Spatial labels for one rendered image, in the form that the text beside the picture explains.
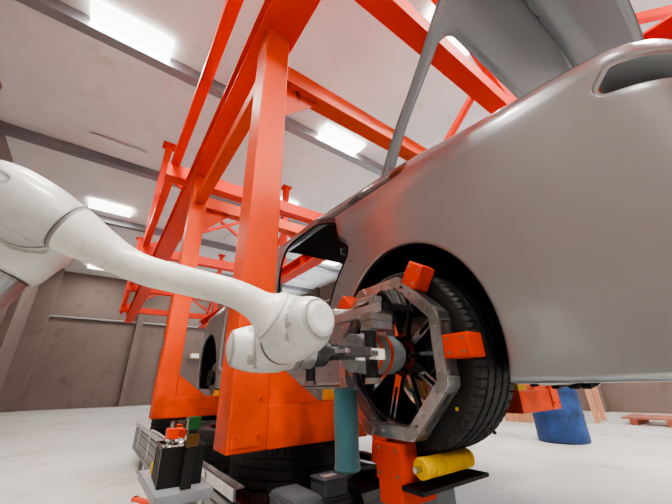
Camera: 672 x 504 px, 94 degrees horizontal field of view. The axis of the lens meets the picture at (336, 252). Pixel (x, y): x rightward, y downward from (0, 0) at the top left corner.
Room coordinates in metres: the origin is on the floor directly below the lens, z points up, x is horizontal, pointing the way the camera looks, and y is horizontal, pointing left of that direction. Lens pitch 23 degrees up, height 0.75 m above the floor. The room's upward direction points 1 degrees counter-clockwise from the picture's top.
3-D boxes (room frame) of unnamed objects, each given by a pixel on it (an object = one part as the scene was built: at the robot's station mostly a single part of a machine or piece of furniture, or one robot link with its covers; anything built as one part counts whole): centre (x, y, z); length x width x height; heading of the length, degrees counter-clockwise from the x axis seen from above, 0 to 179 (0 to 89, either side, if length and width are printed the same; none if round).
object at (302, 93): (2.24, -0.71, 2.54); 2.58 x 0.12 x 0.42; 126
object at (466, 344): (0.98, -0.38, 0.85); 0.09 x 0.08 x 0.07; 36
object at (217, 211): (3.80, 0.43, 2.54); 2.58 x 0.12 x 0.42; 126
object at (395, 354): (1.19, -0.13, 0.85); 0.21 x 0.14 x 0.14; 126
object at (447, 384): (1.23, -0.19, 0.85); 0.54 x 0.07 x 0.54; 36
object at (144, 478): (1.36, 0.62, 0.44); 0.43 x 0.17 x 0.03; 36
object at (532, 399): (2.85, -1.54, 0.69); 0.52 x 0.17 x 0.35; 126
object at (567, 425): (4.83, -2.99, 0.46); 0.63 x 0.61 x 0.91; 127
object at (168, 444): (1.33, 0.59, 0.51); 0.20 x 0.14 x 0.13; 33
